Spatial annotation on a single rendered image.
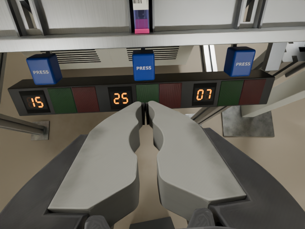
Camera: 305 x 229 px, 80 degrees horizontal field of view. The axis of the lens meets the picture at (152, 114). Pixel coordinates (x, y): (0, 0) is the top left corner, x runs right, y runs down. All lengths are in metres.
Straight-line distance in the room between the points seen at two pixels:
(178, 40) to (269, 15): 0.10
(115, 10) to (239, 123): 0.87
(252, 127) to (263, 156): 0.15
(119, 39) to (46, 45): 0.07
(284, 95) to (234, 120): 0.30
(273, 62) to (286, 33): 0.08
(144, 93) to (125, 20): 0.09
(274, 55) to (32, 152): 0.98
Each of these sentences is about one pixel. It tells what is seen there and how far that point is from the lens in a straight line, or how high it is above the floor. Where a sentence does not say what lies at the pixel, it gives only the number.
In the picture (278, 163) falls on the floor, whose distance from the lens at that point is 1.08.
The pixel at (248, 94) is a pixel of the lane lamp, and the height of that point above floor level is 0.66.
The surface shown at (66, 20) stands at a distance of 0.22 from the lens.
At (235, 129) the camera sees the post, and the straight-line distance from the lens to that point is 0.98.
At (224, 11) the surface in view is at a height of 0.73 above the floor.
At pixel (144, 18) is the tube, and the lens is 0.19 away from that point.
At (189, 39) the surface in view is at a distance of 0.20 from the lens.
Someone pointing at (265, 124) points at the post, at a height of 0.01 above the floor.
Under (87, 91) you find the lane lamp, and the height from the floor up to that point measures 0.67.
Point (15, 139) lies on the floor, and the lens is 1.09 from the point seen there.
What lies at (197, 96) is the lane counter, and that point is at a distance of 0.25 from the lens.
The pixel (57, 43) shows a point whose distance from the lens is 0.21.
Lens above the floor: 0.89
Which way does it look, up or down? 77 degrees down
